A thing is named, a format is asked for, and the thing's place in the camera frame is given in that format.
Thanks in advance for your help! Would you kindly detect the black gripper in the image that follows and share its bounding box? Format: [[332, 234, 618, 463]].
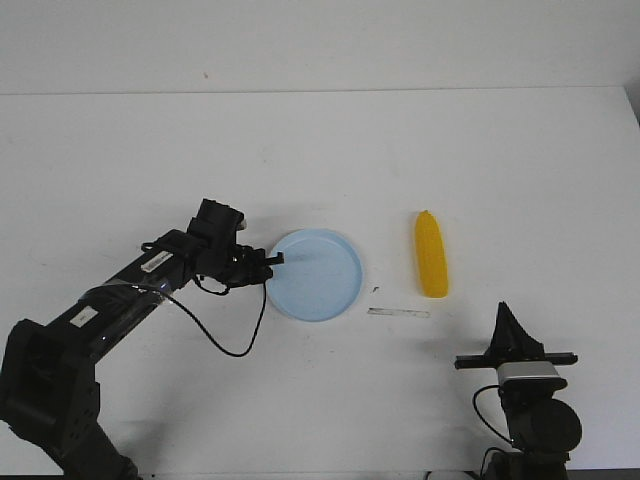
[[454, 301, 578, 373], [187, 199, 285, 286]]

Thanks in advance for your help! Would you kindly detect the light blue round plate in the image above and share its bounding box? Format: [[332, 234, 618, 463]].
[[267, 228, 364, 322]]

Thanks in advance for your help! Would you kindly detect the yellow corn cob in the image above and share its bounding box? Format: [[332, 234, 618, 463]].
[[414, 210, 449, 299]]

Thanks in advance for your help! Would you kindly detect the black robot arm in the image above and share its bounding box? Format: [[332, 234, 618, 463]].
[[1, 199, 284, 479], [454, 301, 583, 479]]

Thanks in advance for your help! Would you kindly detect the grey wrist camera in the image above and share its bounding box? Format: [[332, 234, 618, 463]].
[[497, 361, 568, 391]]

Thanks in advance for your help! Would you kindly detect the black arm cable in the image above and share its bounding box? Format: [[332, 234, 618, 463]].
[[473, 384, 516, 446], [132, 274, 266, 358]]

